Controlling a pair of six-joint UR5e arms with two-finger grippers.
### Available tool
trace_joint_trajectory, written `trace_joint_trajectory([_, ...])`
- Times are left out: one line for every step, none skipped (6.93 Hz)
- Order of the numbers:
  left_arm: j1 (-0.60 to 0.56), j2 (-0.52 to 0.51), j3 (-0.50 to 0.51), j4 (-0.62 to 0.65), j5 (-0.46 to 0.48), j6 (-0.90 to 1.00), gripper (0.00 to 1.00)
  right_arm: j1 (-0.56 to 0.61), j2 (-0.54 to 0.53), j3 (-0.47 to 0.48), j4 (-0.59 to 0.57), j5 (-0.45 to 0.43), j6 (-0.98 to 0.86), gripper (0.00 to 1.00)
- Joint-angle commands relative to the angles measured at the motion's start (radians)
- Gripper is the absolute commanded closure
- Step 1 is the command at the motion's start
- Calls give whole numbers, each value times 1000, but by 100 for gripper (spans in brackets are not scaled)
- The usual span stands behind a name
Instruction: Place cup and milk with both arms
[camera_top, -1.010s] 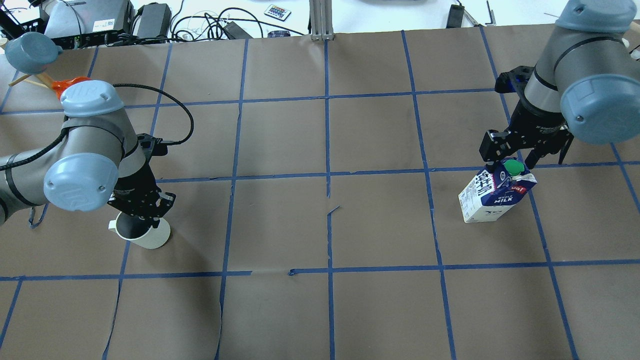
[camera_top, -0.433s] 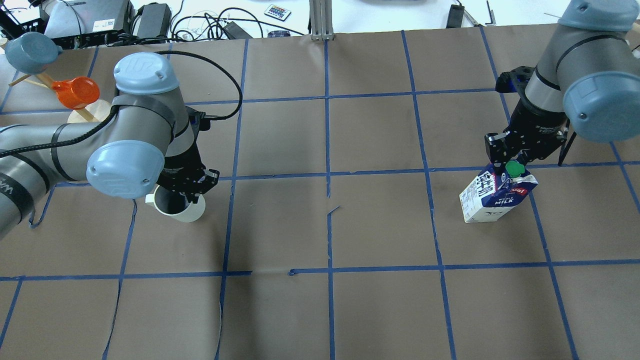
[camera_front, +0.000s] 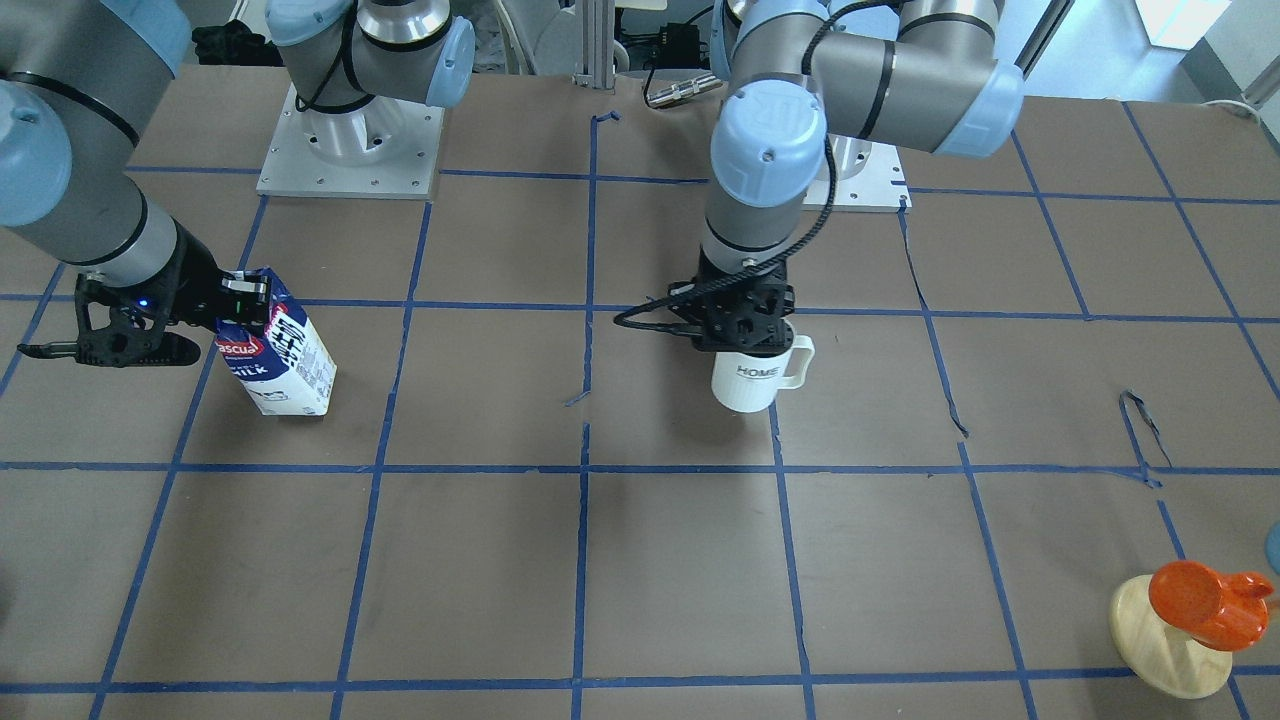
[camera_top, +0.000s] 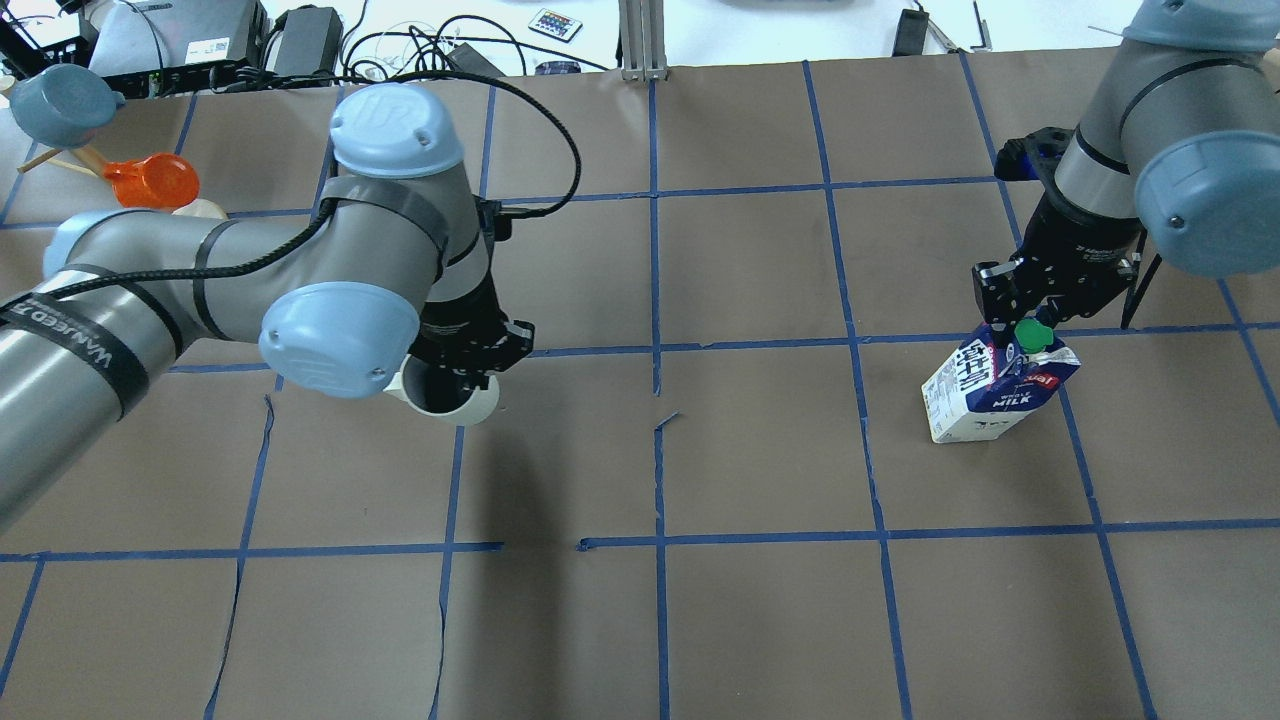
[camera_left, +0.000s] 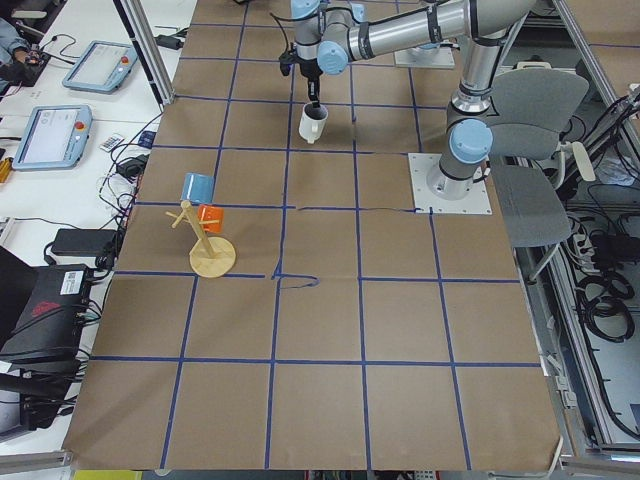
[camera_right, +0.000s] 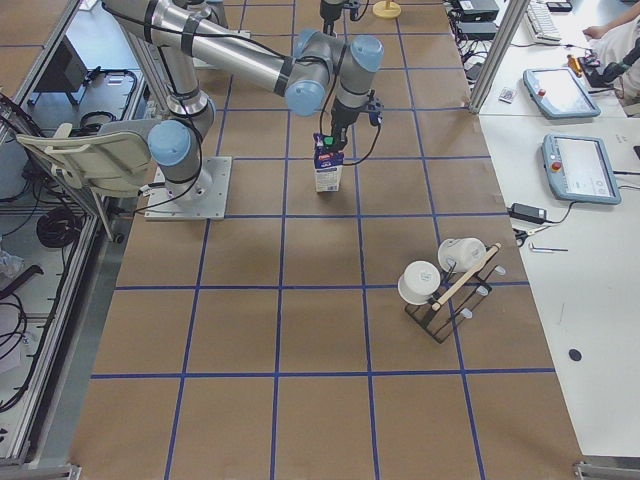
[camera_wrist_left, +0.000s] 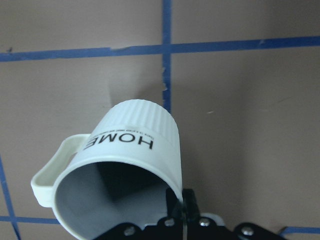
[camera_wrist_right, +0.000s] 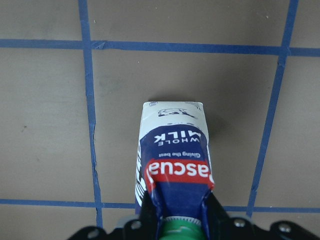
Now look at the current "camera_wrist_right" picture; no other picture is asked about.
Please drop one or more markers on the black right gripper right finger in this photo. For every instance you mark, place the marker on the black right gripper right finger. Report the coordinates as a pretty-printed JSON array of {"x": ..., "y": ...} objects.
[{"x": 213, "y": 216}]

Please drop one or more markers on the blue white milk carton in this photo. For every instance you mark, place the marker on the blue white milk carton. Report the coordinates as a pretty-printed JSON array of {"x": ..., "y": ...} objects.
[{"x": 173, "y": 166}]

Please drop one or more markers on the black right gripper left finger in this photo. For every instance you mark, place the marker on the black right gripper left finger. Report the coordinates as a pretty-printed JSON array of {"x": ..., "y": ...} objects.
[{"x": 151, "y": 223}]

